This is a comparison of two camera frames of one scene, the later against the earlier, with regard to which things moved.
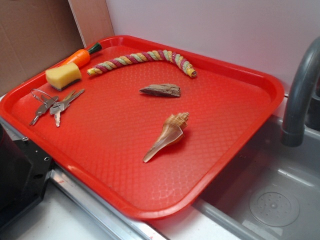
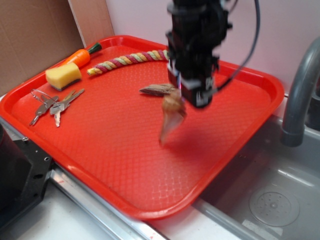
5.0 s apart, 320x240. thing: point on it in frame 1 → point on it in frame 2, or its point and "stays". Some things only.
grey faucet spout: x=293 y=133 stays
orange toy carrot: x=82 y=56 stays
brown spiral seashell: x=172 y=133 → x=174 y=111
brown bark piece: x=167 y=90 stays
